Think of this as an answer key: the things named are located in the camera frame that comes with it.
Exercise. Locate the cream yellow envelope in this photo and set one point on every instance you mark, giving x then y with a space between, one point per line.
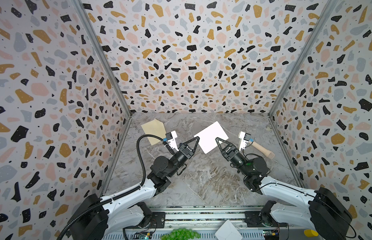
154 127

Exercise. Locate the wooden stamp handle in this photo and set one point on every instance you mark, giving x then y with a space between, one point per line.
267 153

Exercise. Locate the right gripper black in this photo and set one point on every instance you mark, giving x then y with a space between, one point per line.
229 150

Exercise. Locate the right aluminium corner post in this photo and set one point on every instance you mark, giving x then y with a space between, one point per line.
325 14

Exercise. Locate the small circuit board left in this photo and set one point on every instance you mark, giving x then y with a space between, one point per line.
142 235

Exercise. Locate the green grape bunch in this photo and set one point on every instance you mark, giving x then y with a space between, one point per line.
181 234

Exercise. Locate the beige letter with ornate border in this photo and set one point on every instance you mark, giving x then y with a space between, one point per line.
208 137

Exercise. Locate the aluminium corner post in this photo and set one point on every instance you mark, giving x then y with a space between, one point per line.
325 14
99 51

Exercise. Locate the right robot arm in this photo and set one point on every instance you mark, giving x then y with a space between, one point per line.
317 210

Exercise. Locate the small circuit board right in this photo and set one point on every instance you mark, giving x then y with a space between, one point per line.
271 235

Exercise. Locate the yellow cylinder object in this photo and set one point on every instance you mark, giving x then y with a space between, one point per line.
311 233

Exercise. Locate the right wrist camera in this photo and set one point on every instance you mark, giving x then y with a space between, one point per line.
245 139

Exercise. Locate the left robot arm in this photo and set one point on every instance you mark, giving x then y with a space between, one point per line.
99 216

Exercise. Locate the small circuit board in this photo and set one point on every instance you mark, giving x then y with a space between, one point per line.
271 235
142 235

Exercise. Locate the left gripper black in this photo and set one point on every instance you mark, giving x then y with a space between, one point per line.
187 154

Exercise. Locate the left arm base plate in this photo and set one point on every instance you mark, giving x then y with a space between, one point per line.
154 220

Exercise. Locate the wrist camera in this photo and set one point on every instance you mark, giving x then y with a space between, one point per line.
170 136
245 139

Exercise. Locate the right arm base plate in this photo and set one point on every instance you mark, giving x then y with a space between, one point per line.
255 219

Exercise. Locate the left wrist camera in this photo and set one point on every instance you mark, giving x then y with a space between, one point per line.
170 136

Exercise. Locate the left aluminium corner post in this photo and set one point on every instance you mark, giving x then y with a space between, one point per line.
99 51

